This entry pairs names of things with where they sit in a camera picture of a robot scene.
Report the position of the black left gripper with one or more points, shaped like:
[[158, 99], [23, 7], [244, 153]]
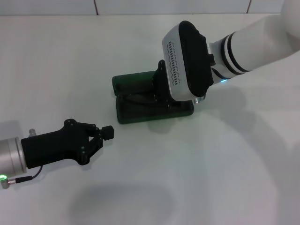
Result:
[[51, 147]]

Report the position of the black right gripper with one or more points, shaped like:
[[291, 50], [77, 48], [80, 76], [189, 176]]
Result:
[[161, 82]]

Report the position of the green glasses case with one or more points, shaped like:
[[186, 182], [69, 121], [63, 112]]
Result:
[[131, 117]]

